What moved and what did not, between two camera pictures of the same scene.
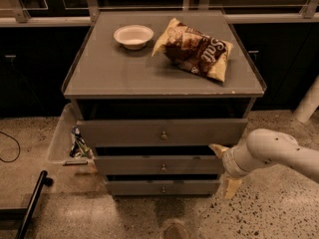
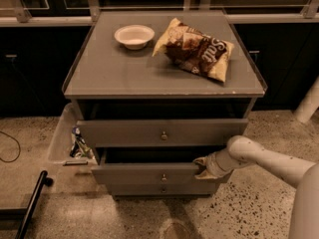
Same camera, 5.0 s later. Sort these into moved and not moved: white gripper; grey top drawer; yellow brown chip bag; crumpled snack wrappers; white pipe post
Moved: white gripper
Not moved: crumpled snack wrappers; grey top drawer; white pipe post; yellow brown chip bag
